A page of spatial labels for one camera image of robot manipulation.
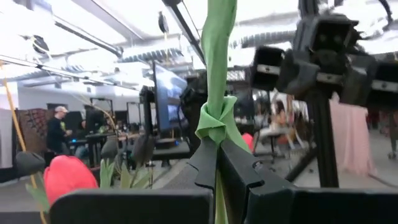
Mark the ribbed ventilation duct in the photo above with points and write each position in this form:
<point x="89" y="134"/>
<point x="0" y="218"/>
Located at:
<point x="149" y="56"/>
<point x="264" y="39"/>

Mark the pink hanging cloth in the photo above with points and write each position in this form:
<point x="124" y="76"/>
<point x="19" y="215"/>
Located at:
<point x="351" y="133"/>

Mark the black round ceiling fixture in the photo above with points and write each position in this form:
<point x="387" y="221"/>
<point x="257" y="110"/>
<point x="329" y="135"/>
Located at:
<point x="163" y="21"/>
<point x="40" y="45"/>

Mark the person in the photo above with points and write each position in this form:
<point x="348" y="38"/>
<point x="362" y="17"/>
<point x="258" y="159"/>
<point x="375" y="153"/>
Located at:
<point x="57" y="130"/>
<point x="278" y="119"/>

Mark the patterned hanging fabric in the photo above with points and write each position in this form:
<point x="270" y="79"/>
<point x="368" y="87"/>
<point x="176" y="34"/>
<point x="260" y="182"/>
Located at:
<point x="31" y="127"/>

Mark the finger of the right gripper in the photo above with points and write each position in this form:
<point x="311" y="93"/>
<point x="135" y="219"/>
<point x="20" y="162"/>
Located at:
<point x="298" y="77"/>
<point x="357" y="84"/>

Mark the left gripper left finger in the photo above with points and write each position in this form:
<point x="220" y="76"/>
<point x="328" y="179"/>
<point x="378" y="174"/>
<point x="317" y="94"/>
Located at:
<point x="140" y="205"/>

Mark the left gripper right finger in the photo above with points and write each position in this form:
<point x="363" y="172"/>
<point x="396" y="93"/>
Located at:
<point x="295" y="205"/>

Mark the large monitor on stand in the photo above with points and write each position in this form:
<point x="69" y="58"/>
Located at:
<point x="168" y="96"/>

